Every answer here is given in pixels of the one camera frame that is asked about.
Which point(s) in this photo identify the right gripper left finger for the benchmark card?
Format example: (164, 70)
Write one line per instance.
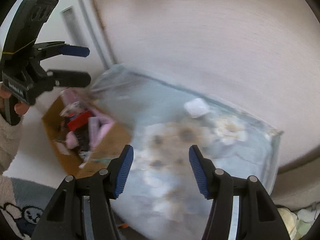
(63, 217)

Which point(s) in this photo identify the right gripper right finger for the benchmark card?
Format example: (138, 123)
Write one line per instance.
(258, 217)

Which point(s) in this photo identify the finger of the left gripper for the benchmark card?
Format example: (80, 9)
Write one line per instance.
(47, 50)
(67, 78)

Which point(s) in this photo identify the red cardboard box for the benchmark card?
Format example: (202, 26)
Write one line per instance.
(79, 121)

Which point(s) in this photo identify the pink long cosmetic box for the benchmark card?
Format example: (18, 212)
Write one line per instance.
(98, 127)

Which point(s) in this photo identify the white plastic case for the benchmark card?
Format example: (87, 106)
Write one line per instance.
(196, 108)

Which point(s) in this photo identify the pink fuzzy sock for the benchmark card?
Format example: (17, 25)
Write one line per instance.
(71, 140)

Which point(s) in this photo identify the white fleece sleeve forearm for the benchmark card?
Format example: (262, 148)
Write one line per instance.
(10, 140)

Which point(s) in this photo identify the grey cartoon blanket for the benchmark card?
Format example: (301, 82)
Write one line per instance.
(22, 205)

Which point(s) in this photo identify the light blue floral cloth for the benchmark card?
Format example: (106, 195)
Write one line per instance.
(161, 198)

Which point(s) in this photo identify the brown cardboard box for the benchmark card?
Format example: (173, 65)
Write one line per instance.
(73, 161)

